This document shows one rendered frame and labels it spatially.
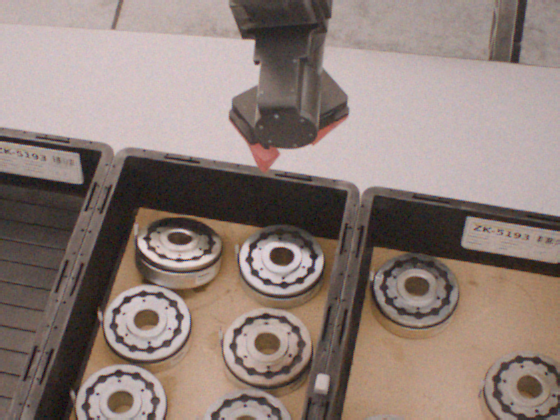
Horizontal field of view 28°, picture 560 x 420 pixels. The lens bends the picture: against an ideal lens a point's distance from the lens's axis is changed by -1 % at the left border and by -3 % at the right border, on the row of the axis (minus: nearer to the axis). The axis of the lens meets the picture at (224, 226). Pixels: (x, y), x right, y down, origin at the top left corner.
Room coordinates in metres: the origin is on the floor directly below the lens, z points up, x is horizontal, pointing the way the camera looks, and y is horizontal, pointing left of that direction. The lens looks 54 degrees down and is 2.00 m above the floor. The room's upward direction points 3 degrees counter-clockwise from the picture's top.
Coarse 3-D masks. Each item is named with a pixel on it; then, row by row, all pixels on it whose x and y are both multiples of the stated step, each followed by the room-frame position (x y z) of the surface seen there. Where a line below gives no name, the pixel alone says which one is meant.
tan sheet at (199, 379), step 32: (224, 224) 0.87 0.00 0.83; (128, 256) 0.82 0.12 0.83; (224, 256) 0.82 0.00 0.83; (128, 288) 0.78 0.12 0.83; (192, 288) 0.77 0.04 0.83; (224, 288) 0.77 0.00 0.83; (320, 288) 0.77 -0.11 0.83; (192, 320) 0.73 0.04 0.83; (224, 320) 0.73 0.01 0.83; (320, 320) 0.72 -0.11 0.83; (96, 352) 0.69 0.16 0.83; (192, 352) 0.68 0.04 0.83; (192, 384) 0.64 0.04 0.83; (224, 384) 0.64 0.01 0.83; (192, 416) 0.60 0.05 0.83
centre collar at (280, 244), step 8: (280, 240) 0.81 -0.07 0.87; (264, 248) 0.80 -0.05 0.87; (272, 248) 0.80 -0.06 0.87; (280, 248) 0.80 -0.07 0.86; (288, 248) 0.80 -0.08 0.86; (296, 248) 0.80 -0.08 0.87; (264, 256) 0.79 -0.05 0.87; (296, 256) 0.79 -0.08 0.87; (264, 264) 0.78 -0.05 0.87; (272, 264) 0.78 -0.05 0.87; (296, 264) 0.78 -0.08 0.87; (272, 272) 0.77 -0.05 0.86; (280, 272) 0.77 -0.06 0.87; (288, 272) 0.77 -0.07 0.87
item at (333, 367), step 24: (384, 192) 0.83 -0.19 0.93; (408, 192) 0.83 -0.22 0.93; (360, 216) 0.80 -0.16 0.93; (504, 216) 0.79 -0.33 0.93; (528, 216) 0.79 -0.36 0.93; (552, 216) 0.78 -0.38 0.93; (360, 240) 0.77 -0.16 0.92; (360, 264) 0.73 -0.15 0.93; (336, 336) 0.64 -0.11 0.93; (336, 360) 0.61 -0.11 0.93; (336, 384) 0.58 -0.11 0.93
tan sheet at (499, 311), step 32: (384, 256) 0.81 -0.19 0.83; (480, 288) 0.75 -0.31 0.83; (512, 288) 0.75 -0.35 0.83; (544, 288) 0.75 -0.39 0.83; (480, 320) 0.71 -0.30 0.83; (512, 320) 0.71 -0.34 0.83; (544, 320) 0.70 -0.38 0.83; (384, 352) 0.67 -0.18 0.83; (416, 352) 0.67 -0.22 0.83; (448, 352) 0.67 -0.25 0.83; (480, 352) 0.66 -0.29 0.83; (544, 352) 0.66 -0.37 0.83; (352, 384) 0.63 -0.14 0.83; (384, 384) 0.63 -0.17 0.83; (416, 384) 0.63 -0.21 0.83; (448, 384) 0.62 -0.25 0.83; (480, 384) 0.62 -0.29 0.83; (352, 416) 0.59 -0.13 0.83; (416, 416) 0.59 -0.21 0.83; (448, 416) 0.58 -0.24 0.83; (480, 416) 0.58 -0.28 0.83
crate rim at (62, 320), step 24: (120, 168) 0.88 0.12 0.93; (192, 168) 0.88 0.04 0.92; (216, 168) 0.88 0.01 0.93; (240, 168) 0.87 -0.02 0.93; (360, 192) 0.83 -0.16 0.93; (96, 216) 0.81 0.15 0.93; (96, 240) 0.78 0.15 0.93; (336, 264) 0.73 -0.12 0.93; (72, 288) 0.72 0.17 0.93; (336, 288) 0.70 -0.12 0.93; (72, 312) 0.69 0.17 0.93; (336, 312) 0.67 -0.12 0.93; (48, 360) 0.63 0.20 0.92; (312, 384) 0.58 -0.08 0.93; (24, 408) 0.57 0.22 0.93; (312, 408) 0.55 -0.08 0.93
